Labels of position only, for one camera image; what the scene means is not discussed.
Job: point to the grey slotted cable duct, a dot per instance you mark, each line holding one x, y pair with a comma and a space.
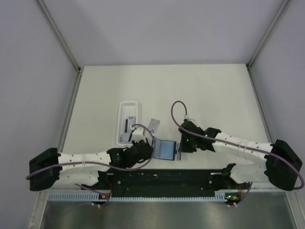
80, 196

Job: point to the diamond print silver card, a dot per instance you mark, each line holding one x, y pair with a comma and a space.
153, 125

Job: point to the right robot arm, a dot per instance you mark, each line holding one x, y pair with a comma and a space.
275, 162

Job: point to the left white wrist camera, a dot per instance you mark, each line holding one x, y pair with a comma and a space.
137, 133

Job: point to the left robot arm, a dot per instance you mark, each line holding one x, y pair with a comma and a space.
52, 168

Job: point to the aluminium frame post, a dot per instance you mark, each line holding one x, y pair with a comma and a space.
58, 35
268, 32

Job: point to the cards in basket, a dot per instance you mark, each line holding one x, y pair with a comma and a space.
129, 122
126, 137

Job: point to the left aluminium frame post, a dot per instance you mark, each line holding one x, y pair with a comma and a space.
58, 35

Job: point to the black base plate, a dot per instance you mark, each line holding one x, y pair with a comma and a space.
161, 187

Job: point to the lower cards in basket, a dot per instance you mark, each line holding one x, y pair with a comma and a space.
126, 137

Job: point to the upper cards in basket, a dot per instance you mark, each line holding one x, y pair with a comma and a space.
129, 122

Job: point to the white plastic basket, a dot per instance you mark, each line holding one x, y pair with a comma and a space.
127, 116

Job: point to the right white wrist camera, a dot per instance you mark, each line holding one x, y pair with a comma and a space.
186, 117

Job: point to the right aluminium frame post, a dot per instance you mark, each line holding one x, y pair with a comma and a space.
268, 32

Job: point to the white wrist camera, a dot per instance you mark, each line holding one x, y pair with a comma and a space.
137, 133
186, 117

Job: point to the blue card holder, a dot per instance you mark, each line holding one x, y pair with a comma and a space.
165, 150

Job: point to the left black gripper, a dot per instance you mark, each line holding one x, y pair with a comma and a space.
149, 155

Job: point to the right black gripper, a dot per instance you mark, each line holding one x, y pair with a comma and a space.
184, 148

